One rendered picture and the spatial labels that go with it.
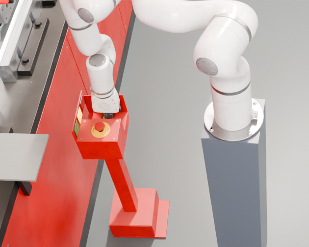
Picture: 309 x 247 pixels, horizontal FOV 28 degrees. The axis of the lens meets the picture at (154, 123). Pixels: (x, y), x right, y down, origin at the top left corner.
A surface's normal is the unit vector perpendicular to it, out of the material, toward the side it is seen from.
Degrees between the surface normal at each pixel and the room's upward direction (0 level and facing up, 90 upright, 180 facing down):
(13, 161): 0
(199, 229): 0
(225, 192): 90
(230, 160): 90
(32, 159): 0
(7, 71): 90
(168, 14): 45
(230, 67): 85
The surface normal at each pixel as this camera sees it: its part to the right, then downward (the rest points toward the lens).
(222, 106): -0.51, 0.73
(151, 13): -0.43, 0.31
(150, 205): -0.15, -0.60
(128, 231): -0.10, 0.80
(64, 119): 0.98, 0.02
